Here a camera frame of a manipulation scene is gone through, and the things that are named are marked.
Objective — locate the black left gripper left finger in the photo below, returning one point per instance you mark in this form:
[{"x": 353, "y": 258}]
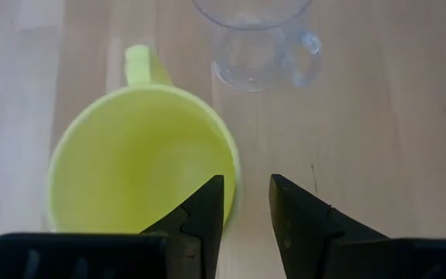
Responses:
[{"x": 201, "y": 224}]

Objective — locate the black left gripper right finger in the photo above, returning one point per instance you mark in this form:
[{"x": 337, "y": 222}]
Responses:
[{"x": 302, "y": 224}]

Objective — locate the yellow plastic mug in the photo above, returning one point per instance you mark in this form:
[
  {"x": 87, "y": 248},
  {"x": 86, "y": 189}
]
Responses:
[{"x": 130, "y": 162}]

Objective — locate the clear glass mug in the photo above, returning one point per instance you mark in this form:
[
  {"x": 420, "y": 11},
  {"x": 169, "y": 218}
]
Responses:
[{"x": 250, "y": 62}]

